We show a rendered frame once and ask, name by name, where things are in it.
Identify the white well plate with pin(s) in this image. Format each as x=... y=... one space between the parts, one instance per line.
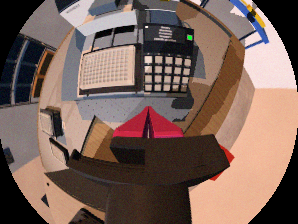
x=45 y=122
x=103 y=73
x=59 y=154

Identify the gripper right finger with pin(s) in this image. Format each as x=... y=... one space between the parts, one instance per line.
x=161 y=127

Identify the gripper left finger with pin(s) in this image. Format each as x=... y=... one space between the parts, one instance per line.
x=135 y=127

